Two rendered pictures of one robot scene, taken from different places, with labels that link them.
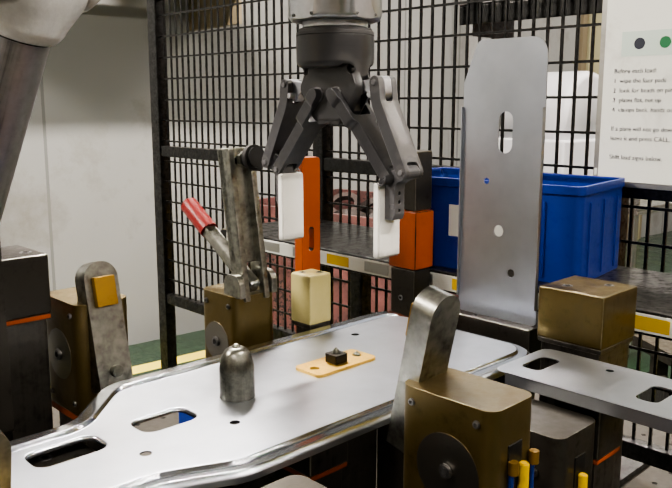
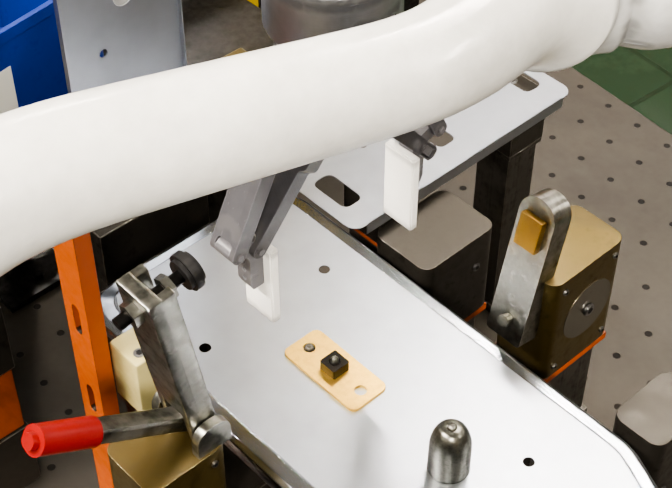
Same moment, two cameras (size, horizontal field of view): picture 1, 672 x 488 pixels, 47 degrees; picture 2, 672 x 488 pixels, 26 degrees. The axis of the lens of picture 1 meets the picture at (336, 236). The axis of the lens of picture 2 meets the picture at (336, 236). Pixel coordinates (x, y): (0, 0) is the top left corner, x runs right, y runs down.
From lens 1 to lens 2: 1.23 m
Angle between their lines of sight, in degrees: 82
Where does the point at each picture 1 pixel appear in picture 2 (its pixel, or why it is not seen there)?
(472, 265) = not seen: hidden behind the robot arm
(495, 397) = (587, 229)
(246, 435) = (562, 448)
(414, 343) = (553, 251)
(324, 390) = (428, 383)
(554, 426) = (462, 221)
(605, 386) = not seen: hidden behind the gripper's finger
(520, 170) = (149, 13)
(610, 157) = not seen: outside the picture
